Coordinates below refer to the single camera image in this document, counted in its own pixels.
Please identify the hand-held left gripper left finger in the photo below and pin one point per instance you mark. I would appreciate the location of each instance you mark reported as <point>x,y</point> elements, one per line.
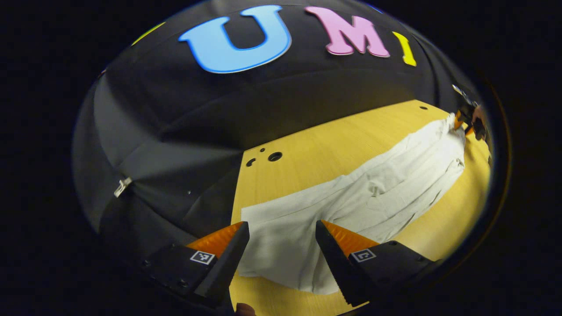
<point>228,267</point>

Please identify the black backdrop cloth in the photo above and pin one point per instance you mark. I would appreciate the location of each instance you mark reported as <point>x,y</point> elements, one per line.
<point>307,87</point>

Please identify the white jeans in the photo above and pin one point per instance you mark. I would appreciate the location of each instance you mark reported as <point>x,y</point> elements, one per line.
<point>386,184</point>

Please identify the silver metal cloth clip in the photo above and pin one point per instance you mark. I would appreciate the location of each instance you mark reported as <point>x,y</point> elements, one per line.
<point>123,187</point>

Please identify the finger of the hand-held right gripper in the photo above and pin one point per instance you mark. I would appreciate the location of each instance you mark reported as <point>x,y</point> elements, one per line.
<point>457,120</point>
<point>469,130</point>

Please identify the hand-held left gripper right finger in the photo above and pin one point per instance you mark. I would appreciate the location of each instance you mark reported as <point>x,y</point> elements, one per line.
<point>336,267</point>

